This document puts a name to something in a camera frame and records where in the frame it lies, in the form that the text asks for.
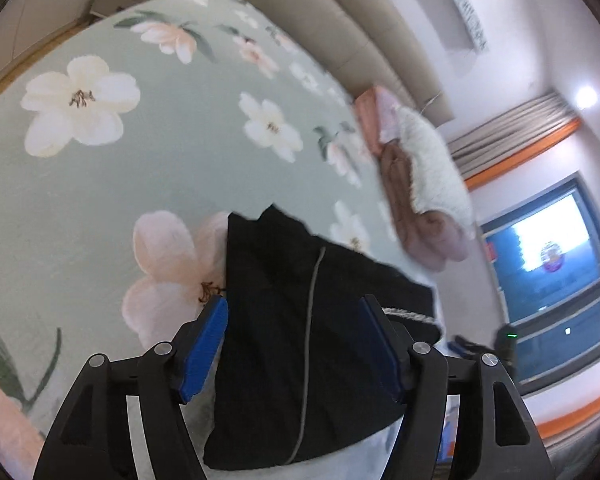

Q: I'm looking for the beige padded headboard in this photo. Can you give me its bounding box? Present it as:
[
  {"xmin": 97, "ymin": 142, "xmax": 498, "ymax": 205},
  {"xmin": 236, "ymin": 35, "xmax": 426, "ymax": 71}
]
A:
[{"xmin": 246, "ymin": 0, "xmax": 454, "ymax": 126}]

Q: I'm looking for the folded mauve quilt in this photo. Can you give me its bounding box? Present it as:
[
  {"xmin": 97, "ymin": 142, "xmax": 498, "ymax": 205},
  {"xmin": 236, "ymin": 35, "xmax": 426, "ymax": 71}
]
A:
[{"xmin": 378, "ymin": 141, "xmax": 469, "ymax": 273}]

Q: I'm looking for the black hooded jacket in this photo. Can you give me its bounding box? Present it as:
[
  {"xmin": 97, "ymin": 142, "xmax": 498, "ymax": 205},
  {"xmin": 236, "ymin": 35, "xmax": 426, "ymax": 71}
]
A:
[{"xmin": 204, "ymin": 207, "xmax": 441, "ymax": 471}]

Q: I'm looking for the floral green bed sheet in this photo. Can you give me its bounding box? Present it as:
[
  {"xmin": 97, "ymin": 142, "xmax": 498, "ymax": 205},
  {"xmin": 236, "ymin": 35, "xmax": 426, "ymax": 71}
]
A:
[{"xmin": 0, "ymin": 0, "xmax": 439, "ymax": 479}]

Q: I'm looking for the white floral pillow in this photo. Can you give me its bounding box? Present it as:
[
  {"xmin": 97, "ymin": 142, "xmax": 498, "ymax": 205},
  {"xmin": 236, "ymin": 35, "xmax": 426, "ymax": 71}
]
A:
[{"xmin": 398, "ymin": 106, "xmax": 475, "ymax": 240}]

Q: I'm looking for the pink folded blanket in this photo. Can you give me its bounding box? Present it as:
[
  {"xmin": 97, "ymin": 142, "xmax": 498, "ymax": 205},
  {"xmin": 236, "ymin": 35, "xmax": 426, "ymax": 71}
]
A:
[{"xmin": 354, "ymin": 86, "xmax": 402, "ymax": 157}]

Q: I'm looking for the beige curtain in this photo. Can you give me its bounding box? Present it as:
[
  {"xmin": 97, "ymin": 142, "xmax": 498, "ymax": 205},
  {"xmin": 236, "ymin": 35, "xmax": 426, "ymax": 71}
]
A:
[{"xmin": 449, "ymin": 91, "xmax": 580, "ymax": 180}]

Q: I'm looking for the window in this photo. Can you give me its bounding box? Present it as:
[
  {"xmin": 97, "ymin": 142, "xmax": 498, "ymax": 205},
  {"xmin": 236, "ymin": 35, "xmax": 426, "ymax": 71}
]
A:
[{"xmin": 481, "ymin": 174, "xmax": 600, "ymax": 393}]

